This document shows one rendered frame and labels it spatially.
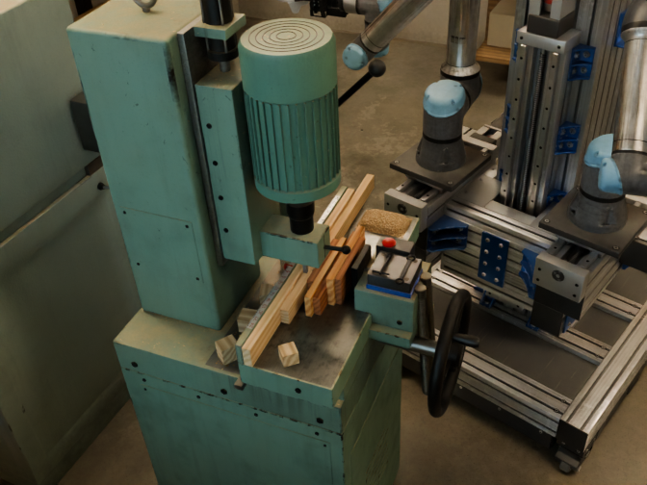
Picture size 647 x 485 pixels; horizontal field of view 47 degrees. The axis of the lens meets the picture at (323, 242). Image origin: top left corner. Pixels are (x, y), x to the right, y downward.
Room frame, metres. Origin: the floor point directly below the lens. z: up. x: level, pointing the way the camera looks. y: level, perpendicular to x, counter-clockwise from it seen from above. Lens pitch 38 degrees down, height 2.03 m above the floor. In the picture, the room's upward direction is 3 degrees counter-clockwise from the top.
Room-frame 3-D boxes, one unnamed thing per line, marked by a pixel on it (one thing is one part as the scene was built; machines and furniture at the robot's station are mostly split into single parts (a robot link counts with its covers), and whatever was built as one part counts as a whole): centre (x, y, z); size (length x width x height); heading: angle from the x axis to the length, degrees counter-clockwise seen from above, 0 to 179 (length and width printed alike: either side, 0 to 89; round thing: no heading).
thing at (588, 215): (1.58, -0.73, 0.87); 0.15 x 0.15 x 0.10
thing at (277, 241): (1.28, 0.06, 1.03); 0.14 x 0.07 x 0.09; 65
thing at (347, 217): (1.41, -0.02, 0.92); 0.55 x 0.02 x 0.04; 155
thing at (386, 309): (1.23, -0.15, 0.92); 0.15 x 0.13 x 0.09; 155
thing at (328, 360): (1.26, -0.07, 0.87); 0.61 x 0.30 x 0.06; 155
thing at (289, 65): (1.27, 0.04, 1.35); 0.18 x 0.18 x 0.31
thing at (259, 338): (1.31, 0.04, 0.93); 0.60 x 0.02 x 0.05; 155
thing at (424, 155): (1.91, -0.37, 0.87); 0.15 x 0.15 x 0.10
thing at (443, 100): (1.92, -0.37, 0.98); 0.13 x 0.12 x 0.14; 152
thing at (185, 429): (1.32, 0.15, 0.36); 0.58 x 0.45 x 0.71; 65
